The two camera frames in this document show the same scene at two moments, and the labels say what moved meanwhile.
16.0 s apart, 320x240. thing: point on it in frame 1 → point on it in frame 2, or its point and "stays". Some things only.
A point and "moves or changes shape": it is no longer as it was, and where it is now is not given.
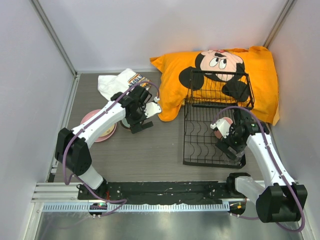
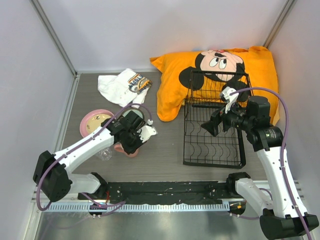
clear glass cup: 238,159 → 105,154
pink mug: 217,133 moves or changes shape
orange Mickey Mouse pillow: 242,77 stays
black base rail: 163,192 stays
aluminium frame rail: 65,55 stays
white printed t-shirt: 108,84 stays
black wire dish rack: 212,98 stays
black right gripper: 224,145 → 212,125
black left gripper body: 139,116 → 132,142
